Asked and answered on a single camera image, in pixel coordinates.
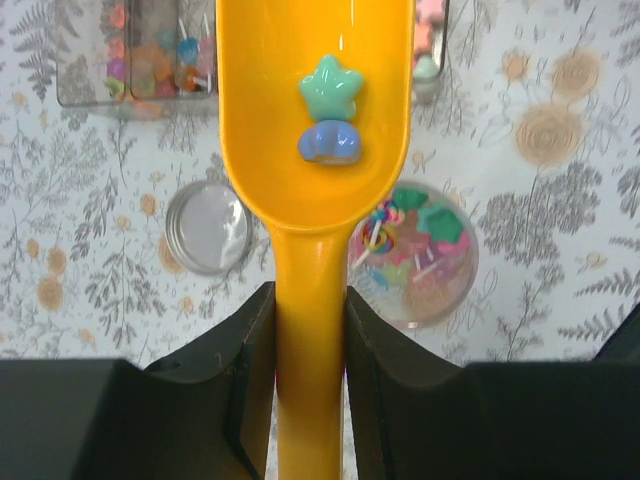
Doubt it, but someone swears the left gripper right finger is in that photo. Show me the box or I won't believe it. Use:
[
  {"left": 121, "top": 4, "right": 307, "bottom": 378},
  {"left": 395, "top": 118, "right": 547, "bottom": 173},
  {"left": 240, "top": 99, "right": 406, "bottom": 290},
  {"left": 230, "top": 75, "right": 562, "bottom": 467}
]
[{"left": 345, "top": 290, "right": 639, "bottom": 479}]

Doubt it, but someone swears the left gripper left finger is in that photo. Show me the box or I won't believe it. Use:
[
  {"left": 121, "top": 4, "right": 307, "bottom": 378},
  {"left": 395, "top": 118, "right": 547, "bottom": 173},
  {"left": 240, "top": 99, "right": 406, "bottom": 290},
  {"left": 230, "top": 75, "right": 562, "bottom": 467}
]
[{"left": 1, "top": 282, "right": 275, "bottom": 479}]

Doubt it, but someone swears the clear plastic jar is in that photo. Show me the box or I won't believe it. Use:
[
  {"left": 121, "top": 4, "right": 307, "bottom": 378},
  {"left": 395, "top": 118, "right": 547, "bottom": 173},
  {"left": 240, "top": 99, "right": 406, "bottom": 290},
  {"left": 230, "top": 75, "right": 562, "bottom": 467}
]
[{"left": 348, "top": 181, "right": 479, "bottom": 330}]

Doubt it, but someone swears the silver round jar lid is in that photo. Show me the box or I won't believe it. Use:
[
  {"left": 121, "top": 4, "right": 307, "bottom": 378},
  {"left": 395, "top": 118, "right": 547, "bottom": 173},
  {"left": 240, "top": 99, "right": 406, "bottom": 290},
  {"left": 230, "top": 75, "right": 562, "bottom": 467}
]
[{"left": 165, "top": 180, "right": 251, "bottom": 276}]

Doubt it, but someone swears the yellow plastic scoop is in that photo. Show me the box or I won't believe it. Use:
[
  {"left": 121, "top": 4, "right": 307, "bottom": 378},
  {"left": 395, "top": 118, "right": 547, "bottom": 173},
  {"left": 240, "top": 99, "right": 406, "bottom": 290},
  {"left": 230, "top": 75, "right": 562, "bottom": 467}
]
[{"left": 216, "top": 1, "right": 415, "bottom": 479}]

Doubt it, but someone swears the clear compartment candy box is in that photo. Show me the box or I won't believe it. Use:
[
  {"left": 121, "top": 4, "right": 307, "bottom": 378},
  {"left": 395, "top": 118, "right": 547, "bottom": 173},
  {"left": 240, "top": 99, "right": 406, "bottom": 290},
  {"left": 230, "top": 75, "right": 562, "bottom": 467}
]
[{"left": 54, "top": 0, "right": 451, "bottom": 109}]

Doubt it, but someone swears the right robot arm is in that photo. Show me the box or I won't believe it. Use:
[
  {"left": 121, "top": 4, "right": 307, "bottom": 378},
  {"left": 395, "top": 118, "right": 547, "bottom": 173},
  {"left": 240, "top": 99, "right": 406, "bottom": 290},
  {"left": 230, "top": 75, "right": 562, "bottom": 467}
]
[{"left": 593, "top": 304, "right": 640, "bottom": 364}]

